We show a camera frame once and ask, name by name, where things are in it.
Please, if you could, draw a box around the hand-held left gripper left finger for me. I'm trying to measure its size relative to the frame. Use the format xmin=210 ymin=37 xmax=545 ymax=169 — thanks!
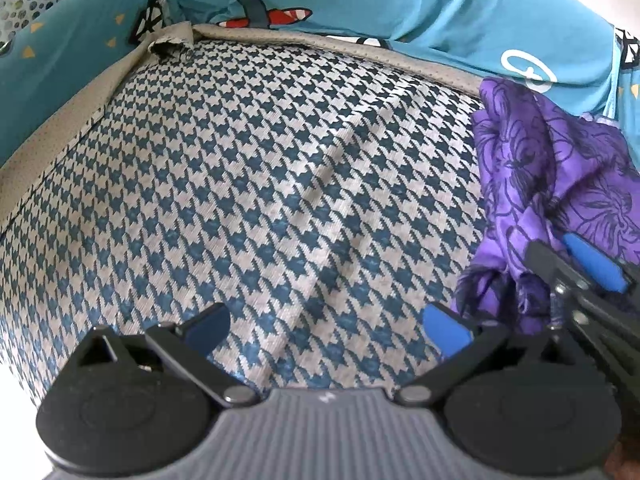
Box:
xmin=75 ymin=302 xmax=261 ymax=408

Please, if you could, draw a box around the purple floral garment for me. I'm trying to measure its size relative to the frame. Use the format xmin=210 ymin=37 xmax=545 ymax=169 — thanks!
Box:
xmin=447 ymin=76 xmax=640 ymax=336

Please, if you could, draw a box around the blue printed bumper cushion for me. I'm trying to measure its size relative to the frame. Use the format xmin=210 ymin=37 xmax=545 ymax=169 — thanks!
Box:
xmin=155 ymin=0 xmax=621 ymax=121
xmin=610 ymin=25 xmax=640 ymax=128
xmin=0 ymin=0 xmax=171 ymax=168

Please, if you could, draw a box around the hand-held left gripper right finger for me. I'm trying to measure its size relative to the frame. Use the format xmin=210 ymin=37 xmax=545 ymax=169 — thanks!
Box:
xmin=395 ymin=305 xmax=586 ymax=406

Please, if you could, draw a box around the white plastic basket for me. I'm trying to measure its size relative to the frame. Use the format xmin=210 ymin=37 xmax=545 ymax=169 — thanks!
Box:
xmin=0 ymin=0 xmax=136 ymax=53

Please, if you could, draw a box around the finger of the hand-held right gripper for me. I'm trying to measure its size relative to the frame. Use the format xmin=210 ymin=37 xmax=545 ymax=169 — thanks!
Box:
xmin=560 ymin=232 xmax=640 ymax=313
xmin=525 ymin=240 xmax=640 ymax=396

